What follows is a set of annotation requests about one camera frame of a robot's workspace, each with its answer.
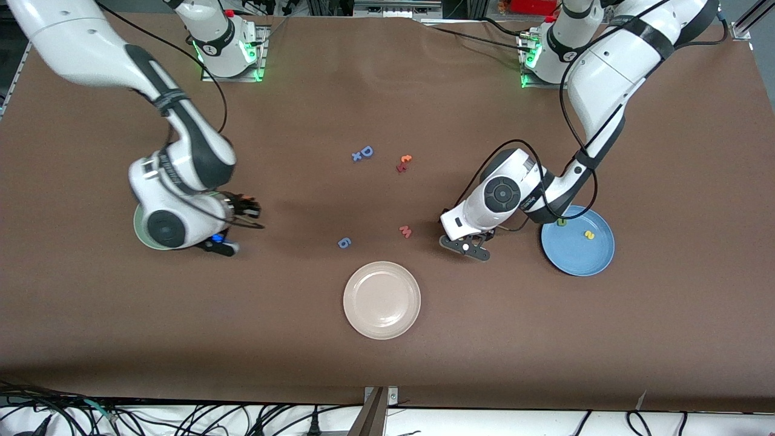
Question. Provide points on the blue foam letter g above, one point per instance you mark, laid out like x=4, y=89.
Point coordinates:
x=344, y=243

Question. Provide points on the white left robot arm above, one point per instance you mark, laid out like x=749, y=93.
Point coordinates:
x=611, y=66

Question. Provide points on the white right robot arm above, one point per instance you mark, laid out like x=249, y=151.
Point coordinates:
x=79, y=42

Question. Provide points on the blue foam capital D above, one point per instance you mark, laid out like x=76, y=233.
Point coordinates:
x=362, y=152

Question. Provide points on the pink foam letter w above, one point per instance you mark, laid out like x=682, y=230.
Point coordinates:
x=405, y=231

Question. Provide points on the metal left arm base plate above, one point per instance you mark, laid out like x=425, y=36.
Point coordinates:
x=545, y=86

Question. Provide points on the grey metal rail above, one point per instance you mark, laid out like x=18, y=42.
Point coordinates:
x=396, y=6

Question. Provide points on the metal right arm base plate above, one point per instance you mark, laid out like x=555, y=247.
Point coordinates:
x=233, y=79

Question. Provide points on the black power plug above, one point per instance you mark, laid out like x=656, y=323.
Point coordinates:
x=313, y=424

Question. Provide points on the red box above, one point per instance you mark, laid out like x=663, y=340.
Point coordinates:
x=533, y=6

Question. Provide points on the beige round plate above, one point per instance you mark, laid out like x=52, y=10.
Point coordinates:
x=382, y=300

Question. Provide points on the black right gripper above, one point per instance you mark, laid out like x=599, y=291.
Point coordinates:
x=241, y=208

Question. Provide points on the aluminium frame profile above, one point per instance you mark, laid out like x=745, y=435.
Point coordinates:
x=748, y=21

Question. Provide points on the blue round plate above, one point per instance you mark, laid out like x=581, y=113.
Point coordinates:
x=578, y=254

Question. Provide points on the grey metal bracket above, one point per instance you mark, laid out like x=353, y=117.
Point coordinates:
x=370, y=412

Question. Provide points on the brown table cover mat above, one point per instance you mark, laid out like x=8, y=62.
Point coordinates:
x=387, y=363

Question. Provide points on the metal table edge rail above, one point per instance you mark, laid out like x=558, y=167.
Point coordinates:
x=13, y=79

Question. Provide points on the mint green round plate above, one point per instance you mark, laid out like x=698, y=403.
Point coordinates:
x=138, y=227

